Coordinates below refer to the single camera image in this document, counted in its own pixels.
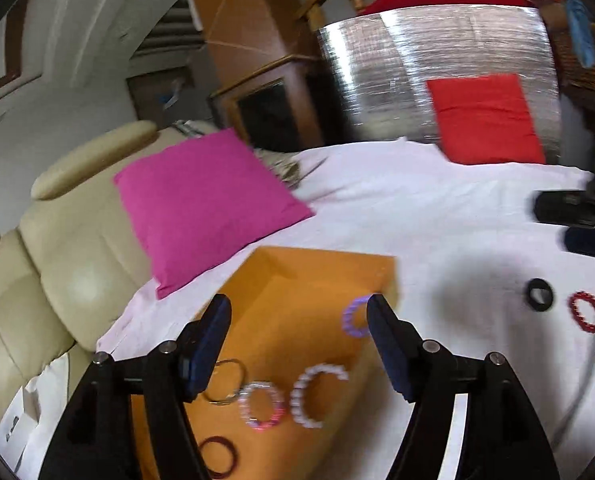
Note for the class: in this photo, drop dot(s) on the white gift box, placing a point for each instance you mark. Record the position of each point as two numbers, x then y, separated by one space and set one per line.
17 425

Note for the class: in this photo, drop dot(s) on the pale pink blanket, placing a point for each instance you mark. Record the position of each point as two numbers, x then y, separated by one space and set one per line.
427 220

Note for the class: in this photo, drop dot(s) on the brown wooden door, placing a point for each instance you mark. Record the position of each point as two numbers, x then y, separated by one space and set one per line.
152 95

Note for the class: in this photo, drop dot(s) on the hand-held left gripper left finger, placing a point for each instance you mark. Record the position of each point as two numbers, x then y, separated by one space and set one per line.
210 345

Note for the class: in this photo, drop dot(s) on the orange cardboard box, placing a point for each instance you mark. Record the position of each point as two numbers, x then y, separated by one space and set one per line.
297 310

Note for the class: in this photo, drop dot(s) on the beige leather sofa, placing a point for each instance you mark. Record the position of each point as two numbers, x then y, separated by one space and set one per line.
77 220

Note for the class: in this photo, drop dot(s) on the red cushion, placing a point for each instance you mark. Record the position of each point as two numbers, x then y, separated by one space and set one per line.
482 120

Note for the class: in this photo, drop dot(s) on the dark red bangle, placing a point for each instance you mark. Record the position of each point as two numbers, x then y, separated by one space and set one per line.
217 440

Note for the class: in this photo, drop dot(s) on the thin metal bangle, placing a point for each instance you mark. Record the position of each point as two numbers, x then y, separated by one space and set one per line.
241 374

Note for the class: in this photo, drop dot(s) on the black hair scrunchie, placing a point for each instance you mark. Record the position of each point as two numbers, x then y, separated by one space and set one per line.
530 297

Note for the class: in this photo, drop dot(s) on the wicker basket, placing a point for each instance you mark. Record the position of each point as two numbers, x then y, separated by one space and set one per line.
592 75

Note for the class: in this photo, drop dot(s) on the striped cloth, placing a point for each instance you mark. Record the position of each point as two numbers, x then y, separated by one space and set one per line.
192 127

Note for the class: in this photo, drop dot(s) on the pink cushion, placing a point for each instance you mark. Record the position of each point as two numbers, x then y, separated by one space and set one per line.
202 200

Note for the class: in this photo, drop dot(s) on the silver foil panel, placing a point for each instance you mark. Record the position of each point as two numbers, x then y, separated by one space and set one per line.
377 70

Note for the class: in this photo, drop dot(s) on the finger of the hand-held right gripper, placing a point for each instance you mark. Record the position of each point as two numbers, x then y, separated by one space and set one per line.
590 245
567 207

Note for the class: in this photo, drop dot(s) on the wooden cabinet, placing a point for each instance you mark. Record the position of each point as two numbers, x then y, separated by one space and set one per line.
247 10

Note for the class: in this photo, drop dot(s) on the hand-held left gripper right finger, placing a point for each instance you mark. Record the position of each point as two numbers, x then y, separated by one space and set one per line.
387 345

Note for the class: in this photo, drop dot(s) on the leaf patterned cushion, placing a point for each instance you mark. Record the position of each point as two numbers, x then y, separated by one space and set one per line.
282 165

